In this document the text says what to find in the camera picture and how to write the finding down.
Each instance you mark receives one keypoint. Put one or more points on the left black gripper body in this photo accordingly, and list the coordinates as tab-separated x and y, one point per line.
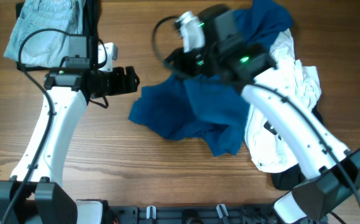
115	83

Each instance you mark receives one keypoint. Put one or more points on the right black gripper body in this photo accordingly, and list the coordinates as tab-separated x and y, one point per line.
197	61

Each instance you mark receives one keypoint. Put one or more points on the blue t-shirt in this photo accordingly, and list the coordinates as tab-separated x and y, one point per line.
215	112

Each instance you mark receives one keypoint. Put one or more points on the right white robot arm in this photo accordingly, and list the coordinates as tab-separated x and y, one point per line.
213	44

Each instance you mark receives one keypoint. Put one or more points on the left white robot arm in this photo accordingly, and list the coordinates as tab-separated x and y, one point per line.
34	192

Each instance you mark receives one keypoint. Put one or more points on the folded light blue jeans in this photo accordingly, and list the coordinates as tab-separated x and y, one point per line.
44	31

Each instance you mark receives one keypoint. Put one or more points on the folded black garment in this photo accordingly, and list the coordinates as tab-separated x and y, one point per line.
91	18

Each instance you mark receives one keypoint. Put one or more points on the black garment under white shirt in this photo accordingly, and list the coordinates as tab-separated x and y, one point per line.
285	172

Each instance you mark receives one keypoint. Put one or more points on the black mounting rail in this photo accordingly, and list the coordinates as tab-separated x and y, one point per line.
219	214

